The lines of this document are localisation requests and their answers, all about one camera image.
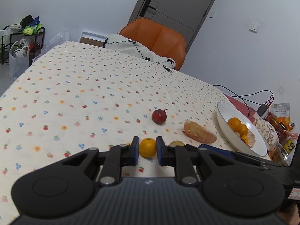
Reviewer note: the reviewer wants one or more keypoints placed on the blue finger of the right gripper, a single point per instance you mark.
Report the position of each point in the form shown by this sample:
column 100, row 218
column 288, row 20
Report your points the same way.
column 217, row 150

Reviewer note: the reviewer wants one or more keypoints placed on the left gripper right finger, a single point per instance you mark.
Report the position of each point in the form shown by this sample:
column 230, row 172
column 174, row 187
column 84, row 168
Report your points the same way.
column 232, row 187

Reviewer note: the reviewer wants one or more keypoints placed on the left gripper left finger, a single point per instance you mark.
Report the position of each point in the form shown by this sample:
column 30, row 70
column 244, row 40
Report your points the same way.
column 67, row 186

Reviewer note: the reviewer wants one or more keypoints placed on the peeled pomelo segment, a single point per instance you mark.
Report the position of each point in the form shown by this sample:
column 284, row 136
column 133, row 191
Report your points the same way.
column 251, row 139

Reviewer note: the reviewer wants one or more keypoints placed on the small yellow citrus front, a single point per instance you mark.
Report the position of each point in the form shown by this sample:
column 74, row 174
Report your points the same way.
column 243, row 130

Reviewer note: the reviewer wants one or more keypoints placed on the small yellow citrus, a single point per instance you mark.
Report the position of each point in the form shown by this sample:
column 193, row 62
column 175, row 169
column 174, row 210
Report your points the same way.
column 243, row 130
column 147, row 147

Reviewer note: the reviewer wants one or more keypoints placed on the large orange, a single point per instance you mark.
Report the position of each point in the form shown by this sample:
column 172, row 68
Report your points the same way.
column 234, row 123

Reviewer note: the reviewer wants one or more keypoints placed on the orange sweet potato piece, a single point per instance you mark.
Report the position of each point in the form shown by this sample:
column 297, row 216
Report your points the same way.
column 199, row 133

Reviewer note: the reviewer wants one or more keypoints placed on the red hawthorn fruit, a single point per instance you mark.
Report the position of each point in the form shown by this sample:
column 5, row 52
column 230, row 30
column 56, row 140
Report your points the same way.
column 159, row 116

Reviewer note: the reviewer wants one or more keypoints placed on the small orange in bowl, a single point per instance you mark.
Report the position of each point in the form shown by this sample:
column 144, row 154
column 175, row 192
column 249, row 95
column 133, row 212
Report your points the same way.
column 245, row 139

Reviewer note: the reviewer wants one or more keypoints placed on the metal tin can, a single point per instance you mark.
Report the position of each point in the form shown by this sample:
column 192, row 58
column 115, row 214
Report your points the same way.
column 279, row 155

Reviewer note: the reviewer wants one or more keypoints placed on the white bowl blue rim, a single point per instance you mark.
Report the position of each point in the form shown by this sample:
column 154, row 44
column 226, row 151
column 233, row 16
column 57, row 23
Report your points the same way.
column 224, row 112

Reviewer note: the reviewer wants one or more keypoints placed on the red table mat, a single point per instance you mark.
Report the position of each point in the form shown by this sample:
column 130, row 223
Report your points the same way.
column 249, row 112

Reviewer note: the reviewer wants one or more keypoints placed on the black power adapter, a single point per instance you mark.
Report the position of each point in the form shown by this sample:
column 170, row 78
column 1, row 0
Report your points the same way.
column 262, row 111

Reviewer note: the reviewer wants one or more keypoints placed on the snack packet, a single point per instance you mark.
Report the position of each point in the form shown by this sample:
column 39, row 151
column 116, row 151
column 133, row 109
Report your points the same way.
column 281, row 113

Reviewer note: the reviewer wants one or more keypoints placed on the floral dotted tablecloth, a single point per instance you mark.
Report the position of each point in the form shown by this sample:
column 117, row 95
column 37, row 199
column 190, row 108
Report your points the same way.
column 78, row 96

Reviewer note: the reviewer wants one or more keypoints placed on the orange leather chair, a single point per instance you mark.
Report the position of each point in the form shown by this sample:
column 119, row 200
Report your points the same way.
column 161, row 40

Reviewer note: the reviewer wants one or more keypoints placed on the white plastic bag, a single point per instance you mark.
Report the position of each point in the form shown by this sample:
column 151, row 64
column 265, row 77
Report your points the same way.
column 18, row 59

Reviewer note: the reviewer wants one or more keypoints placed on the black metal shelf rack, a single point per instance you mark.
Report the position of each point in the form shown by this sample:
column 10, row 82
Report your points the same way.
column 12, row 37

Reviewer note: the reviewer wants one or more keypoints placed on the clear plastic bag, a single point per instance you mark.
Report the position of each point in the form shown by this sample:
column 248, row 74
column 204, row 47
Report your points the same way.
column 58, row 39

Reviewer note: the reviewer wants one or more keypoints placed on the framed cork board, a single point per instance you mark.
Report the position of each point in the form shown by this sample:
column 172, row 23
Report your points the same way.
column 92, row 38

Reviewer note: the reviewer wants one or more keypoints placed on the grey door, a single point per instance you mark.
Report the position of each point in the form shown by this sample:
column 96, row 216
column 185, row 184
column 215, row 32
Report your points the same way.
column 183, row 16

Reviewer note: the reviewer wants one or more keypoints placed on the white black pattern cushion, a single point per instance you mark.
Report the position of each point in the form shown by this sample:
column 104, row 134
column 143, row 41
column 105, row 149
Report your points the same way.
column 131, row 47

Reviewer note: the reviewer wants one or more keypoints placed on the orange wire basket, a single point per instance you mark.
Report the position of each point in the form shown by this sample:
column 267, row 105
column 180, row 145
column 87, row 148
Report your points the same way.
column 280, row 128

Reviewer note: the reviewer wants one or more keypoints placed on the small white wall switch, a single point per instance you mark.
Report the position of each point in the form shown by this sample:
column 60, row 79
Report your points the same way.
column 211, row 15

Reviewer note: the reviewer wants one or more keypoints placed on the black door handle lock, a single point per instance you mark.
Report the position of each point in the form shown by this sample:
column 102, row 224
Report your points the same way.
column 146, row 6

